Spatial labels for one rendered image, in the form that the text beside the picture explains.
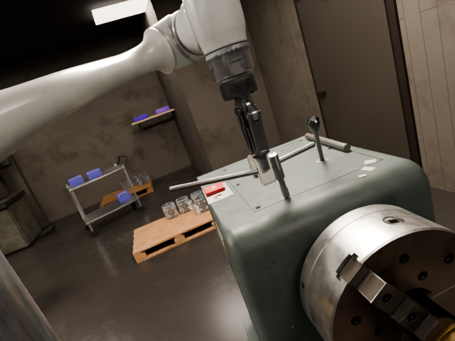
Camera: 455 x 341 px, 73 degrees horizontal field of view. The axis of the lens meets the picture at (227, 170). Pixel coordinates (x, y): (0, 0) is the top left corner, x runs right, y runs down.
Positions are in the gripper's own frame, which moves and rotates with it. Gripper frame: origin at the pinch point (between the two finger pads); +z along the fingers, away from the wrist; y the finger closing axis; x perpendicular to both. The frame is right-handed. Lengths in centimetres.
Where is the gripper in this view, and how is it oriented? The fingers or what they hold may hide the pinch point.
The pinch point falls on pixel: (263, 168)
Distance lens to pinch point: 68.3
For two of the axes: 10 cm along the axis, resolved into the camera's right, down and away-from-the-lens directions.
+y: 2.0, 2.2, -9.6
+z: 3.2, 9.1, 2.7
